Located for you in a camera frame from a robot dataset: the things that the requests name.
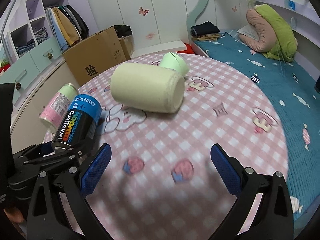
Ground blue black CoolTowel can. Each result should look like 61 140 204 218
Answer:
52 94 102 153

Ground pale yellow cup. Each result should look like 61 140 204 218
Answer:
110 63 185 113

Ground light green cup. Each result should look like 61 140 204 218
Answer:
159 52 189 76

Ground white low cabinet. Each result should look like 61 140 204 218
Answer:
10 60 80 153

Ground pink green can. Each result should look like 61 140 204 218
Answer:
40 83 79 132

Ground red strawberry plush toy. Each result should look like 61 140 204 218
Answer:
0 59 11 74

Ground pink checkered tablecloth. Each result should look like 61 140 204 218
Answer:
79 55 288 239

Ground teal drawer cabinet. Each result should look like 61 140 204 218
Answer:
1 37 61 103

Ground blue patterned mattress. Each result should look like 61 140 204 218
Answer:
195 33 319 219

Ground large cardboard box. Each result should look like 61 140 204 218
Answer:
63 27 126 86

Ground purple stair shelf unit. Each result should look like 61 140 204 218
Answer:
7 0 83 61

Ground hanging clothes row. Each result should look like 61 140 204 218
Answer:
45 5 89 53

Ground small cardboard box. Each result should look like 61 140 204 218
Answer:
119 35 134 60

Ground green pink folded quilt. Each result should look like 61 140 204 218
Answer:
239 4 298 62

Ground white pillow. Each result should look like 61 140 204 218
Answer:
237 24 259 41

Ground red box white top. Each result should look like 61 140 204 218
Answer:
131 40 187 58

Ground folded dark clothes pile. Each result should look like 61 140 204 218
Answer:
190 21 220 41

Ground white wardrobe doors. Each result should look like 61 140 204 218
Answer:
88 0 198 49

